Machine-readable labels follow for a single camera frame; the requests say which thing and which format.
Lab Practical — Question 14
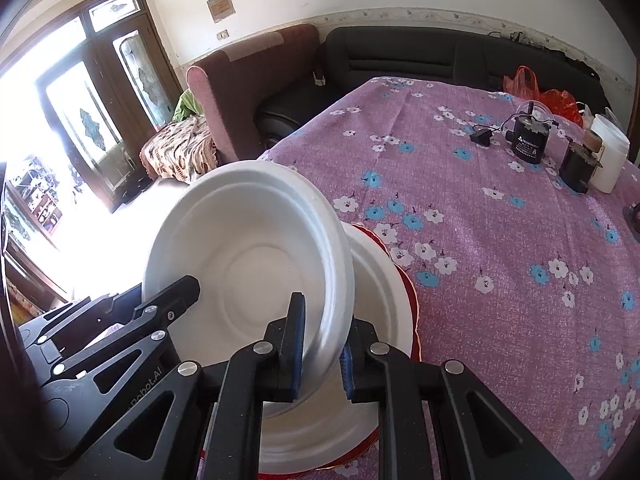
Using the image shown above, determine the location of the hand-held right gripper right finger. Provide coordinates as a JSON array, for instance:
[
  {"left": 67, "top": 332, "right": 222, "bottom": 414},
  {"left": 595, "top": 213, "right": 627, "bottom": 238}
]
[{"left": 339, "top": 316, "right": 576, "bottom": 480}]

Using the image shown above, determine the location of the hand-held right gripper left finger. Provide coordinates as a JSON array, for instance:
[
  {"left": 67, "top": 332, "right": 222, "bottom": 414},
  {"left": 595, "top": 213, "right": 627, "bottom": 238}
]
[{"left": 65, "top": 292, "right": 307, "bottom": 480}]

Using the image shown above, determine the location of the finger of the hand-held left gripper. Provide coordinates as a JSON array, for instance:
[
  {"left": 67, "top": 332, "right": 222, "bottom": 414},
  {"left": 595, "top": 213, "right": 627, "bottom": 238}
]
[
  {"left": 45, "top": 275, "right": 201, "bottom": 397},
  {"left": 20, "top": 284, "right": 146, "bottom": 347}
]

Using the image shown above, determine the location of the cluttered shelf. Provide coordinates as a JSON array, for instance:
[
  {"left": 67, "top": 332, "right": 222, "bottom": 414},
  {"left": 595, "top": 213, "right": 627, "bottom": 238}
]
[{"left": 0, "top": 152, "right": 66, "bottom": 251}]

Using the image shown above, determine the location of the brown patterned blanket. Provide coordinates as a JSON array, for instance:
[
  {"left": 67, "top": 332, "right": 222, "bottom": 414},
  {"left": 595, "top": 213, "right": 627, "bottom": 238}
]
[{"left": 140, "top": 114, "right": 221, "bottom": 184}]

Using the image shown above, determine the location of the green cloth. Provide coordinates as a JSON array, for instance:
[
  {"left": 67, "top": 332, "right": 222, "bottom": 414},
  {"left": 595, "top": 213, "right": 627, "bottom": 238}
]
[{"left": 172, "top": 89, "right": 201, "bottom": 122}]

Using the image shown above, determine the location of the purple floral tablecloth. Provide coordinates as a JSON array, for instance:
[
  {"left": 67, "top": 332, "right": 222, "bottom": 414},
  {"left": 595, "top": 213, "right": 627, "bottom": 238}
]
[{"left": 197, "top": 76, "right": 640, "bottom": 480}]

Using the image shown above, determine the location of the maroon armchair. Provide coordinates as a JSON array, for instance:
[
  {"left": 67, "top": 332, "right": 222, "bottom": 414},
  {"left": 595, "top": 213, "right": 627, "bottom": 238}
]
[{"left": 186, "top": 23, "right": 321, "bottom": 161}]

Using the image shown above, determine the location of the glass panel door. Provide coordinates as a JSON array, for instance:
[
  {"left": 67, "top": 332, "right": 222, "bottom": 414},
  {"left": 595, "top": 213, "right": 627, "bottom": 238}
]
[{"left": 0, "top": 0, "right": 183, "bottom": 213}]

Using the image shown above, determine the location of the black pump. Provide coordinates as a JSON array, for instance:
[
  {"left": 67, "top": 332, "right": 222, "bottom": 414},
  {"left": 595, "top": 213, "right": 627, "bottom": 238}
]
[{"left": 505, "top": 101, "right": 557, "bottom": 167}]

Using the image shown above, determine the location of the dark jar with cork lid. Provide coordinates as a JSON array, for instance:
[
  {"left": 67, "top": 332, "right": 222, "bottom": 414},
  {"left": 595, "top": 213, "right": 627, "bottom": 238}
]
[{"left": 558, "top": 130, "right": 606, "bottom": 194}]

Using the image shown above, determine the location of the black sofa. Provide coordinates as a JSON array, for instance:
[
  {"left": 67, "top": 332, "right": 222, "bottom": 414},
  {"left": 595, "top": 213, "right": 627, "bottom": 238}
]
[{"left": 255, "top": 25, "right": 608, "bottom": 148}]

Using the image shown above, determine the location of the orange plastic bag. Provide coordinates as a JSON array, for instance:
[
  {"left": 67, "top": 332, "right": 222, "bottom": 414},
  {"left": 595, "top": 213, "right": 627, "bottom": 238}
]
[{"left": 502, "top": 66, "right": 542, "bottom": 102}]

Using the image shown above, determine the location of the white plastic jar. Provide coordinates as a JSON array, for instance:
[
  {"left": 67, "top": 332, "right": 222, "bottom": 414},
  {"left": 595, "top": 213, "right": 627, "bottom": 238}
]
[{"left": 587, "top": 114, "right": 631, "bottom": 194}]

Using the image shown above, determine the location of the red plastic bag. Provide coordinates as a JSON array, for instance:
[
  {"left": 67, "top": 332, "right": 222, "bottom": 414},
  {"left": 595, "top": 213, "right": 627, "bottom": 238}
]
[{"left": 540, "top": 89, "right": 585, "bottom": 128}]

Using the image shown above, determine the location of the wall plaque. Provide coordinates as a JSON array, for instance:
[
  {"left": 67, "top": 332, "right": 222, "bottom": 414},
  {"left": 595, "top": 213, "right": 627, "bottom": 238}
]
[{"left": 206, "top": 0, "right": 237, "bottom": 24}]

